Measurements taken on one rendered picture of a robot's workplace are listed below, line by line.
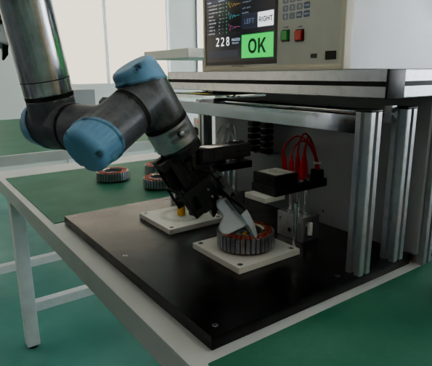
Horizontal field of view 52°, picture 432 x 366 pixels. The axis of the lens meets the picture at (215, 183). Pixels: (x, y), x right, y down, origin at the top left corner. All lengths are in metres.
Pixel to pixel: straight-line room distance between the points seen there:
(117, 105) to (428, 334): 0.55
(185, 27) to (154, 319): 5.77
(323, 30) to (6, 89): 4.80
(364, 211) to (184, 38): 5.65
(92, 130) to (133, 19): 5.36
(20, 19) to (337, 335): 0.63
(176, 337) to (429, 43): 0.77
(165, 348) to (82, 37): 5.19
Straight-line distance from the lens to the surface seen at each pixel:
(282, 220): 0.96
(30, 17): 0.71
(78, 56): 5.65
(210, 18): 1.13
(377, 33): 0.90
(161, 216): 1.06
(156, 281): 0.77
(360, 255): 0.80
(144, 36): 6.00
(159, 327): 0.69
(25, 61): 0.72
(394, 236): 0.87
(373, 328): 0.71
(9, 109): 5.45
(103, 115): 0.64
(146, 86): 0.68
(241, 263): 0.80
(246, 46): 1.02
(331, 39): 0.85
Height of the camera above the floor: 1.11
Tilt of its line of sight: 14 degrees down
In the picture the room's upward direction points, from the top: 1 degrees counter-clockwise
